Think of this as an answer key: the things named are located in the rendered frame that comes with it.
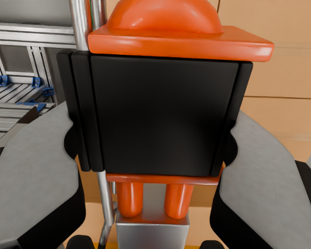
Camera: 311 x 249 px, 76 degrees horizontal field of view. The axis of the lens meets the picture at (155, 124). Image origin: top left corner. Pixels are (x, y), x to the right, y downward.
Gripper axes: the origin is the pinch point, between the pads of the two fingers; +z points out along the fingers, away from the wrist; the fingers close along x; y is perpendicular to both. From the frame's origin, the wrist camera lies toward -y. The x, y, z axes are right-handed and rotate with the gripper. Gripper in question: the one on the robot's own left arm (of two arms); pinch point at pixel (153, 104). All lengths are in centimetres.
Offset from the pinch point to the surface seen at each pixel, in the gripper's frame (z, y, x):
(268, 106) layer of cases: 66, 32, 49
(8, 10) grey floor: 120, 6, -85
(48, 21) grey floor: 120, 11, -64
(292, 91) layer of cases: 66, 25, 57
